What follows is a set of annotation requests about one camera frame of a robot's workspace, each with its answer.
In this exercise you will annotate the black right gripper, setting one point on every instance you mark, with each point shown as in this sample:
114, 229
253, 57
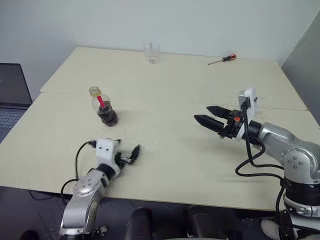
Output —
232, 125

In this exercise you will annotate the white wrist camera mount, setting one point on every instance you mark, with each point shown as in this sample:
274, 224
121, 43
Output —
251, 100
106, 150

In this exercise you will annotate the plastic cola bottle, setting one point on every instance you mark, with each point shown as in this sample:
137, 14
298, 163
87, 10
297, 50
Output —
108, 118

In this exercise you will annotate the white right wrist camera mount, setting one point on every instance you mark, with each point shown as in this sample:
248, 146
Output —
251, 100

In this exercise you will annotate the dark grey laptop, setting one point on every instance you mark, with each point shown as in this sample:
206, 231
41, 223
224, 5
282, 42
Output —
12, 85

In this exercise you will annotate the dark rounded shape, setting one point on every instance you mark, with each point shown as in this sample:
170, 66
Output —
138, 225

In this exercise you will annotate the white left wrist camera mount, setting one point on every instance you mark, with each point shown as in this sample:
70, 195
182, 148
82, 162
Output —
106, 150

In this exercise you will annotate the grey partition panel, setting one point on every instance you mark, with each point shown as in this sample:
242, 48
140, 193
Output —
305, 70

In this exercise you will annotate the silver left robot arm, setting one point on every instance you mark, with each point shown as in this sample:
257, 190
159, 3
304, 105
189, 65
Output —
85, 187

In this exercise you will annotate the orange and black screwdriver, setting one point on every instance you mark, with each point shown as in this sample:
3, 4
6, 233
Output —
228, 58

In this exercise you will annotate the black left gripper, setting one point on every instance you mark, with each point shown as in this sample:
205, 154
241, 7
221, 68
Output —
123, 161

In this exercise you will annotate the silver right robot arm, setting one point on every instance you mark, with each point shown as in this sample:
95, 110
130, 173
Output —
277, 135

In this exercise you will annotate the white shoe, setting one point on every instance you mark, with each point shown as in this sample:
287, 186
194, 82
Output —
272, 228

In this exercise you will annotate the clear glass tumbler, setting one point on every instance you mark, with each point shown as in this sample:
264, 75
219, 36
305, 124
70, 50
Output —
151, 56

